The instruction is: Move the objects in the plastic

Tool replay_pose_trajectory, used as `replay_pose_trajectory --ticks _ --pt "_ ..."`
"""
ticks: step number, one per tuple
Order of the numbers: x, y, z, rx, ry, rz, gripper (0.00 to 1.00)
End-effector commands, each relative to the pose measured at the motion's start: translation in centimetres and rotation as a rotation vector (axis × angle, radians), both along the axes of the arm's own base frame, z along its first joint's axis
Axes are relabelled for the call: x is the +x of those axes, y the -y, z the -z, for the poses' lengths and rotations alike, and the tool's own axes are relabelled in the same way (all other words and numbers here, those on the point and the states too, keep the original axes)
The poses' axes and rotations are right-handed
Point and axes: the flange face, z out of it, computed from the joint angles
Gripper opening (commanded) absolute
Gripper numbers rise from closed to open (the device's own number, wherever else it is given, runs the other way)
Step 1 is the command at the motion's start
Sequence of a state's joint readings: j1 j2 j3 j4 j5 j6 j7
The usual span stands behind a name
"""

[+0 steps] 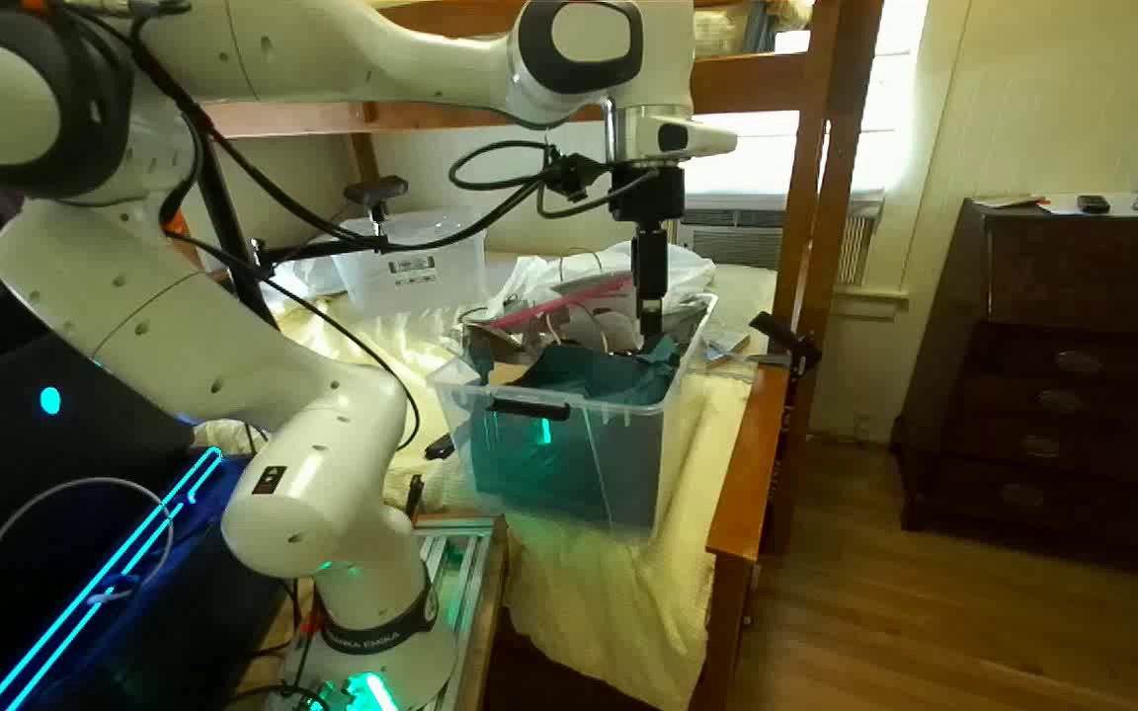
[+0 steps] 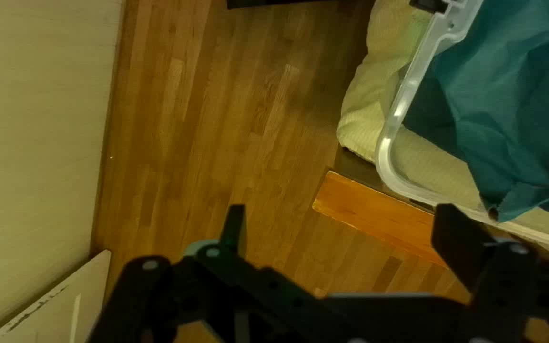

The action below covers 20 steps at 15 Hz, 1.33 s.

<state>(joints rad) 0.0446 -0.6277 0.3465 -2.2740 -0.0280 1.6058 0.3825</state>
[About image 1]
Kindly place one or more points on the white pillow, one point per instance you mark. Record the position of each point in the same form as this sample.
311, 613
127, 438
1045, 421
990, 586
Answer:
491, 211

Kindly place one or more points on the dark wooden dresser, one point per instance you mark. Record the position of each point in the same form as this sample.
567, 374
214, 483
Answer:
1056, 379

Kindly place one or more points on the white plastic shopping bag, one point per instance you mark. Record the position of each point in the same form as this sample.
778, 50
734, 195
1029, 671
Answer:
684, 271

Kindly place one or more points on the black laptop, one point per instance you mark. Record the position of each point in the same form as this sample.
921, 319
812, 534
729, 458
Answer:
16, 448

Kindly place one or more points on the grey radiator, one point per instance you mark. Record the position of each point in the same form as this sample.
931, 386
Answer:
754, 232

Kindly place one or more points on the black clamp mount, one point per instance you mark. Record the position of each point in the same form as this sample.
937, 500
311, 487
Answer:
790, 345

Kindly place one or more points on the black camera stand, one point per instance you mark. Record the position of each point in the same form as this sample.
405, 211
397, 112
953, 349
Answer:
240, 240

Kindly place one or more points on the wooden bunk bed frame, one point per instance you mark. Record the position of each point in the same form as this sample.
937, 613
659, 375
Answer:
832, 197

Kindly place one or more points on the clear plastic bag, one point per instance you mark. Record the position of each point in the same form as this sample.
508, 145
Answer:
610, 595

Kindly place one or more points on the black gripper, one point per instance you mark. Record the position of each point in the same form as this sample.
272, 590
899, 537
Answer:
651, 262

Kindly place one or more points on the small black object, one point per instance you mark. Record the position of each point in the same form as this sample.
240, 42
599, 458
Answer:
1098, 204

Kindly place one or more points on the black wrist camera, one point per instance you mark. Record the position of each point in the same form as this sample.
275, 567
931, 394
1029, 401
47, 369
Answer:
651, 192

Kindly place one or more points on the blue lit equipment case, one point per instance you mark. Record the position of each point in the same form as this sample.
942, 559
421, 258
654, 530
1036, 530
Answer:
136, 607

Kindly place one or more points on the clear zip bag red stripe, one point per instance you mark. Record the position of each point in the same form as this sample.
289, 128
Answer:
554, 319

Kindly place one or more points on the teal cloth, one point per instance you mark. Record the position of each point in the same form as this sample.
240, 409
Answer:
593, 375

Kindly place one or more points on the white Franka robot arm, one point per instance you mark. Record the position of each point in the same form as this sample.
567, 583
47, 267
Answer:
136, 319

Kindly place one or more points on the brown cardboard piece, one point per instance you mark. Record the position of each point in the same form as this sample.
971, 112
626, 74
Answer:
500, 355

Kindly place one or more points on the clear plastic storage bin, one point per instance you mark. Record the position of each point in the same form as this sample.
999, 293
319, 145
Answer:
572, 458

